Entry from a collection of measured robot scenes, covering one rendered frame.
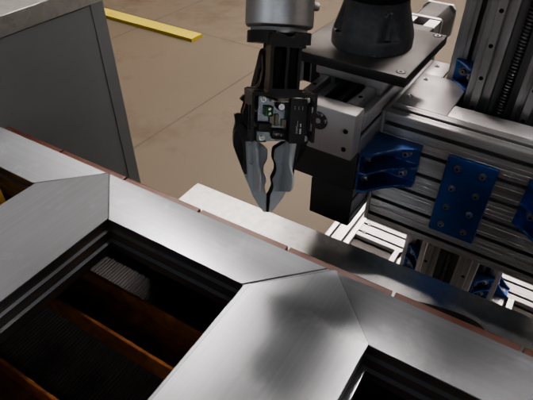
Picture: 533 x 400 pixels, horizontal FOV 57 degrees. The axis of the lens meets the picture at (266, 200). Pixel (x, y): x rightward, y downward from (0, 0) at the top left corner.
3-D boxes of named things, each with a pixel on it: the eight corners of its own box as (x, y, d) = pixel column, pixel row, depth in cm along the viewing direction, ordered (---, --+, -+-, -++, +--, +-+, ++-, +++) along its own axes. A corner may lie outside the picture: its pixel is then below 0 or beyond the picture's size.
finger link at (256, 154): (247, 224, 56) (251, 144, 53) (240, 208, 62) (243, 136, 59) (274, 224, 57) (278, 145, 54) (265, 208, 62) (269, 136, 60)
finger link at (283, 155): (274, 224, 57) (278, 145, 54) (265, 208, 62) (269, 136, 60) (300, 223, 57) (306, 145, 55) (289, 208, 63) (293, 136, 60)
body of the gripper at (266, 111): (247, 148, 52) (251, 28, 48) (237, 134, 60) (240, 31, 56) (316, 149, 53) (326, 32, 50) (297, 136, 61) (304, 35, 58)
